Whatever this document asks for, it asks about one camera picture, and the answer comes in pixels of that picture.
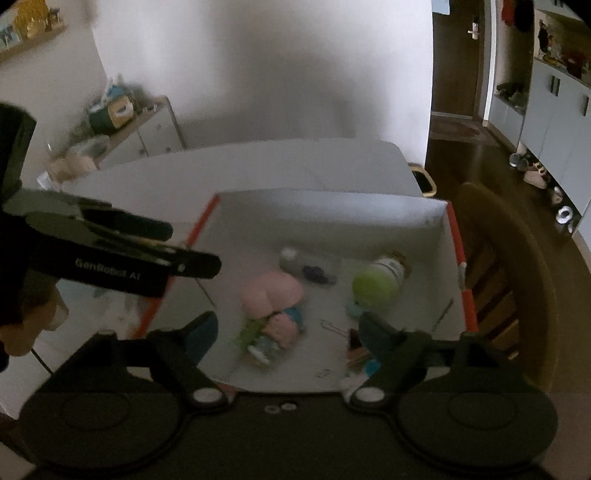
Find green lid jar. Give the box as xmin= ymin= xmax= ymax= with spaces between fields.
xmin=352 ymin=256 xmax=410 ymax=308

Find white shoe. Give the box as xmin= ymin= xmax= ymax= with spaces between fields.
xmin=524 ymin=164 xmax=550 ymax=188

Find pale blue wall cabinets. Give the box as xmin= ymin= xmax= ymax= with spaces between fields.
xmin=487 ymin=0 xmax=591 ymax=241

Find person's left hand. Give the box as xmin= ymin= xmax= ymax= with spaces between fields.
xmin=0 ymin=287 xmax=70 ymax=358

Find orange red toy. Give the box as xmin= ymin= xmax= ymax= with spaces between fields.
xmin=346 ymin=329 xmax=370 ymax=368

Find teal tissue box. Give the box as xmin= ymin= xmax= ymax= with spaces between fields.
xmin=88 ymin=95 xmax=135 ymax=133

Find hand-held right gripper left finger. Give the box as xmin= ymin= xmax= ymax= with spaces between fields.
xmin=85 ymin=310 xmax=232 ymax=409

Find dark clutter in cabinet niche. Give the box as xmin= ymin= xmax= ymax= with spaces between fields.
xmin=496 ymin=82 xmax=527 ymax=110

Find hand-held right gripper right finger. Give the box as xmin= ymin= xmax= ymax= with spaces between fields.
xmin=344 ymin=311 xmax=506 ymax=411

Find green leafy toy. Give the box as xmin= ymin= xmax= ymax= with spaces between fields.
xmin=230 ymin=318 xmax=265 ymax=348

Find wooden wall shelf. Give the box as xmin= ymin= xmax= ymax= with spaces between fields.
xmin=0 ymin=0 xmax=68 ymax=64

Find dark blue small toy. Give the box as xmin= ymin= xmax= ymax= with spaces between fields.
xmin=302 ymin=265 xmax=336 ymax=285

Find white wooden side cabinet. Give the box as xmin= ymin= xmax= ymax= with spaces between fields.
xmin=99 ymin=96 xmax=186 ymax=167

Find beige cardboard box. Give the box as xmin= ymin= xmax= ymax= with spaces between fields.
xmin=48 ymin=154 xmax=100 ymax=186

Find pink bowl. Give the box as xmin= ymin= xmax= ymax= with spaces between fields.
xmin=240 ymin=271 xmax=305 ymax=319

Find brown door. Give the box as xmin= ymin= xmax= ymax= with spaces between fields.
xmin=431 ymin=0 xmax=491 ymax=126

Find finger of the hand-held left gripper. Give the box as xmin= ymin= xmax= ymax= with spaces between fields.
xmin=88 ymin=234 xmax=223 ymax=280
xmin=28 ymin=207 xmax=174 ymax=241

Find grey oval case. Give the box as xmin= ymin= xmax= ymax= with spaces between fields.
xmin=279 ymin=247 xmax=301 ymax=273

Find red storage box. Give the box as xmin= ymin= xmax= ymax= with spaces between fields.
xmin=133 ymin=189 xmax=479 ymax=396

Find wooden chair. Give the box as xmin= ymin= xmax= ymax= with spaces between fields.
xmin=455 ymin=182 xmax=562 ymax=394

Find woven basket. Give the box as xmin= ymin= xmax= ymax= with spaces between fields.
xmin=409 ymin=162 xmax=439 ymax=199

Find door mat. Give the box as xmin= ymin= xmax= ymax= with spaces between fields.
xmin=429 ymin=115 xmax=481 ymax=140

